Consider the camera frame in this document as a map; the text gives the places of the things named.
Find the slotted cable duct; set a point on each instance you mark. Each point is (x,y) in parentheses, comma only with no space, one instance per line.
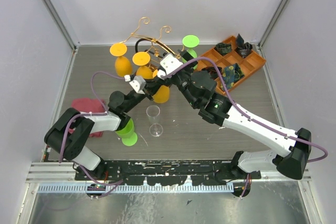
(88,188)

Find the black item in tray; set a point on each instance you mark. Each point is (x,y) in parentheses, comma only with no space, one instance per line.
(212,72)

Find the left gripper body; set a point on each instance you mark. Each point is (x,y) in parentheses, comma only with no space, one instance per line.
(148,91)

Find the green goblet front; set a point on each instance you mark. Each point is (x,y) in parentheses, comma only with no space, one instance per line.
(127,134)

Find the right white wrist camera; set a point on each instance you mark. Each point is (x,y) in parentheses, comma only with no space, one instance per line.
(168,64)

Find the dark folded cloth in tray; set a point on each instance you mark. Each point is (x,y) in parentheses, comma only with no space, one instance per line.
(243,48)

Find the dark rolled cloth in tray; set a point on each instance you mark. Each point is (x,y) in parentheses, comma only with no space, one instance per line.
(223,48)

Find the red cloth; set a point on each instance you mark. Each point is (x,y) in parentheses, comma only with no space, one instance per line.
(88,105)

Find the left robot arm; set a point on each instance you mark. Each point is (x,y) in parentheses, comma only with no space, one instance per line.
(68,136)

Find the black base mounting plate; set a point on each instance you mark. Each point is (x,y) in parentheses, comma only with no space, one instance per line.
(167,172)

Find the blue yellow patterned cloth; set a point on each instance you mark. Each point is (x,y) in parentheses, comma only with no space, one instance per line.
(231,75)

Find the green goblet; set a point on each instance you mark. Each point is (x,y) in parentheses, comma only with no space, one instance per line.
(127,134)
(190,42)

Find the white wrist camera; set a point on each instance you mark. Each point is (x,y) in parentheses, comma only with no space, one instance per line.
(168,64)
(136,82)

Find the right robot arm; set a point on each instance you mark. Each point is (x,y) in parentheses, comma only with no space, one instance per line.
(289,149)

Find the orange goblet front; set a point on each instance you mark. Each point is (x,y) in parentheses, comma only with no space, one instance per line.
(162,95)

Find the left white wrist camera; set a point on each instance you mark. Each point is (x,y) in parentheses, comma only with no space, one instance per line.
(136,82)

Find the orange goblet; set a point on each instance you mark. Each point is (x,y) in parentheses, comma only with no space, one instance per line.
(162,95)
(122,63)
(142,59)

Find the clear champagne flute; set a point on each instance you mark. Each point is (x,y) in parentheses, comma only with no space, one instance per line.
(153,113)

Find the gold wire wine glass rack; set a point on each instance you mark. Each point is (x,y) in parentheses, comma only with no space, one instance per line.
(155,43)

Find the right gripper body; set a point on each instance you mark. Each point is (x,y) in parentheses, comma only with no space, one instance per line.
(182,80)

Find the wooden compartment tray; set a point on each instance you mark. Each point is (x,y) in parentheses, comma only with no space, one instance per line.
(249,65)

